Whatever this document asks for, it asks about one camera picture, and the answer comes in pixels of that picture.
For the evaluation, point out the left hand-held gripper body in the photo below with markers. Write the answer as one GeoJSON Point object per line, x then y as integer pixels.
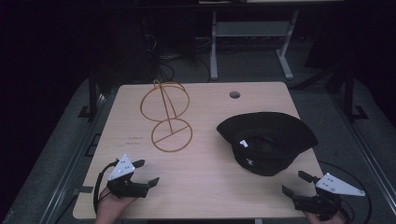
{"type": "Point", "coordinates": [122, 170]}

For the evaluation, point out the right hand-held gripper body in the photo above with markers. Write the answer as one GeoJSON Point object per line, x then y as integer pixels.
{"type": "Point", "coordinates": [334, 186]}

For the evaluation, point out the black bucket hat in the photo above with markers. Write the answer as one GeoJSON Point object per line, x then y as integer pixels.
{"type": "Point", "coordinates": [280, 127]}

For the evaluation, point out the person's right hand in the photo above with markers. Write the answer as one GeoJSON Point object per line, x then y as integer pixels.
{"type": "Point", "coordinates": [314, 219]}

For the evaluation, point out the person's left hand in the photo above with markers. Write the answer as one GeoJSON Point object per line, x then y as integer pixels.
{"type": "Point", "coordinates": [109, 208]}

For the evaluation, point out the black tape strip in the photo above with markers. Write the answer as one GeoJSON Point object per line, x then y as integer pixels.
{"type": "Point", "coordinates": [85, 189]}

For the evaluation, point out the black metal stand post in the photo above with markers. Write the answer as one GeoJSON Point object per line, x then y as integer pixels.
{"type": "Point", "coordinates": [348, 93]}
{"type": "Point", "coordinates": [92, 93]}

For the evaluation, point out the grey metal desk frame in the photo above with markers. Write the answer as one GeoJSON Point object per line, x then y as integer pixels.
{"type": "Point", "coordinates": [250, 29]}

